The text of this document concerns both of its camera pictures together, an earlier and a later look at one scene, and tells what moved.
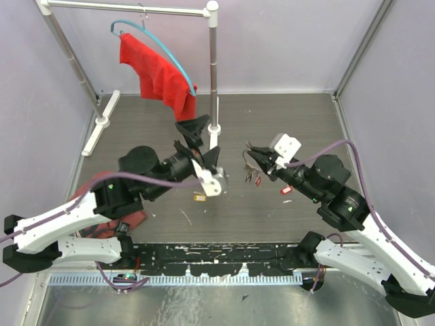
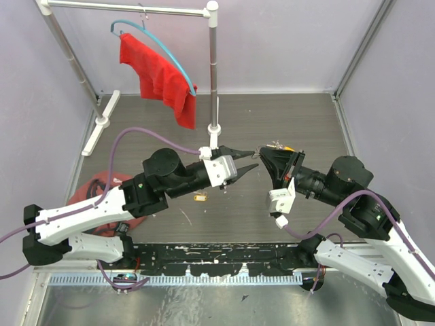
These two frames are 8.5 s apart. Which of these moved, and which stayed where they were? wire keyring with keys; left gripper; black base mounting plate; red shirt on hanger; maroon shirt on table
Moved: left gripper; wire keyring with keys
Stayed: black base mounting plate; maroon shirt on table; red shirt on hanger
